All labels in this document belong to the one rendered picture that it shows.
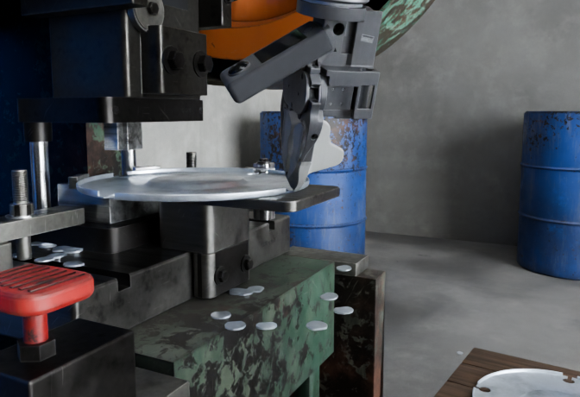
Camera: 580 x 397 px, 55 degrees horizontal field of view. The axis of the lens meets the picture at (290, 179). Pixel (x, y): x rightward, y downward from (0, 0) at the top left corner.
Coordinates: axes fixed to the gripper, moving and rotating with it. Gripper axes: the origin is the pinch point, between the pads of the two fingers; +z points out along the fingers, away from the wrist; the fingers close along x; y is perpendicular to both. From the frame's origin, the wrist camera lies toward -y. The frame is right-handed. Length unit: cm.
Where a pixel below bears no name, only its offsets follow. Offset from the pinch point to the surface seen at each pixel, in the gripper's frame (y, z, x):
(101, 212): -20.5, 8.5, 10.2
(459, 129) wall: 217, 85, 238
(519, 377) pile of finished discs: 57, 49, 6
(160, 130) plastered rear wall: 12, 67, 193
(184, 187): -11.3, 2.7, 4.5
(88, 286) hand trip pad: -22.4, -2.8, -20.9
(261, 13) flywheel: 11, -11, 50
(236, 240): -4.4, 10.5, 4.4
